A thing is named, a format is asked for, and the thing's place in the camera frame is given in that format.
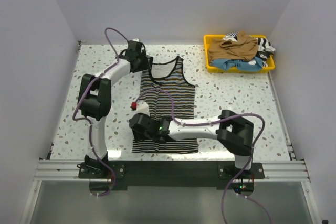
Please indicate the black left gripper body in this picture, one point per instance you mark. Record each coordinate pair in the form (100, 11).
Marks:
(143, 63)

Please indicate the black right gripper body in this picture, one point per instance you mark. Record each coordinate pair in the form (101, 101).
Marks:
(138, 137)

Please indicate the black white striped tank top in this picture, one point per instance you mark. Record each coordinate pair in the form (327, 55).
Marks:
(168, 82)

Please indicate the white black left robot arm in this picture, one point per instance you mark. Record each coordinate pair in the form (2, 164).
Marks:
(95, 95)

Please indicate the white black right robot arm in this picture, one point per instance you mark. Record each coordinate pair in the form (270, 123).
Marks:
(234, 132)

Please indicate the blue tank top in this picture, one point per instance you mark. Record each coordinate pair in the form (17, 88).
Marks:
(254, 65)

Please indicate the tan tank top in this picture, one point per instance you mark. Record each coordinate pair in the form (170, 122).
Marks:
(244, 47)

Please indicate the navy white striped tank top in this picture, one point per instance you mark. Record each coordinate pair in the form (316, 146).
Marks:
(265, 49)

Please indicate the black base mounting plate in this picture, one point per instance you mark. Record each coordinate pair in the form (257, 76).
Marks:
(157, 174)

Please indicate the yellow plastic bin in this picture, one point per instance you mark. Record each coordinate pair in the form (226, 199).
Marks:
(208, 39)

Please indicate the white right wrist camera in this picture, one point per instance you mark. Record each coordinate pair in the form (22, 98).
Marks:
(140, 107)

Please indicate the aluminium frame rail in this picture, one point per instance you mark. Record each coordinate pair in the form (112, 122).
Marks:
(274, 171)

